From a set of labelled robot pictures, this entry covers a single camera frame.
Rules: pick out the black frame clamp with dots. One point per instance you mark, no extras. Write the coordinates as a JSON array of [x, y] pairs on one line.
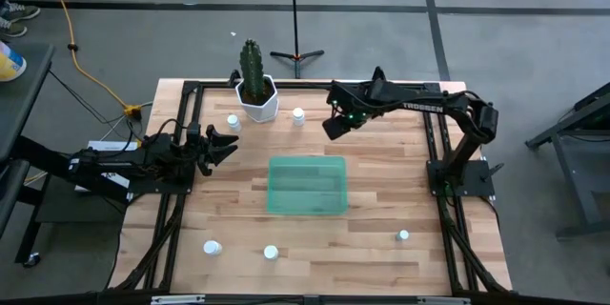
[[379, 73], [234, 76]]

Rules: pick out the yellow power plug block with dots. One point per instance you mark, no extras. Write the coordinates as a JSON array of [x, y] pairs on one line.
[[133, 111]]

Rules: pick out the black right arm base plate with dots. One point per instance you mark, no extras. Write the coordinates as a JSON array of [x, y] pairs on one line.
[[476, 176]]

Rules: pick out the silver caster wheel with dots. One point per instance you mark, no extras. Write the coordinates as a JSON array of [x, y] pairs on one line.
[[31, 260]]

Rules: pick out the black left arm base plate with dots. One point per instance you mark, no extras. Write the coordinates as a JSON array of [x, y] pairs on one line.
[[178, 186]]

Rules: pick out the black aluminium table frame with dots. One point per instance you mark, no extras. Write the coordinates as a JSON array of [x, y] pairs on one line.
[[441, 221]]

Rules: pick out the person's grey shoe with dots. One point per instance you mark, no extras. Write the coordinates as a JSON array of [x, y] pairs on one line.
[[19, 11], [12, 28]]

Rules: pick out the white faceted plant pot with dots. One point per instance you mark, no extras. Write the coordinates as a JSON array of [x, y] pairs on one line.
[[259, 109]]

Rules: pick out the yellow and blue object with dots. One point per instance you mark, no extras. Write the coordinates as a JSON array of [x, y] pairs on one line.
[[9, 64]]

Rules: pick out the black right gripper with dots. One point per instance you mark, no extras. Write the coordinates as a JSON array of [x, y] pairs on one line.
[[339, 126]]

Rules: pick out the silver metal bracket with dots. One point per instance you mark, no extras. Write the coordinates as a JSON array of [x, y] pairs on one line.
[[443, 300], [177, 299]]

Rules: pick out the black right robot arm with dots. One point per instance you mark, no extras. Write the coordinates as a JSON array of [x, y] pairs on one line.
[[424, 107]]

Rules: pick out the black side desk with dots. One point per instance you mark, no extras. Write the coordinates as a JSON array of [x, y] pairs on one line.
[[21, 100]]

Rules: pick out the green translucent plastic basket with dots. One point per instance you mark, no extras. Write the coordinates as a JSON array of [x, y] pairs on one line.
[[307, 186]]

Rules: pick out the black desk support frame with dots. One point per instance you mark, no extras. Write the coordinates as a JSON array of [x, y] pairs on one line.
[[38, 157]]

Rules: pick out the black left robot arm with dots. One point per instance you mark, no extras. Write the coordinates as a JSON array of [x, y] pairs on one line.
[[143, 159]]

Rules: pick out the white pill bottle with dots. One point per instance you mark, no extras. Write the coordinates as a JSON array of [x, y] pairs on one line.
[[270, 252], [298, 115], [402, 235], [233, 121], [212, 247]]

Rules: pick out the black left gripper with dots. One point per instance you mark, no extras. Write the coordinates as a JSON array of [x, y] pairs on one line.
[[195, 148]]

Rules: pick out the white paper box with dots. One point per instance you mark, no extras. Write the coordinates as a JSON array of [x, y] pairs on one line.
[[107, 145]]

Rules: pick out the green cactus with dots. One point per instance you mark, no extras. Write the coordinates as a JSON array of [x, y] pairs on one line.
[[251, 69]]

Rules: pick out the black metal cart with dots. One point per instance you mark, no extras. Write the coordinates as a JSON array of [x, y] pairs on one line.
[[572, 138]]

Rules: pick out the black tripod stand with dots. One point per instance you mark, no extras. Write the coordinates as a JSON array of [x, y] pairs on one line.
[[295, 33]]

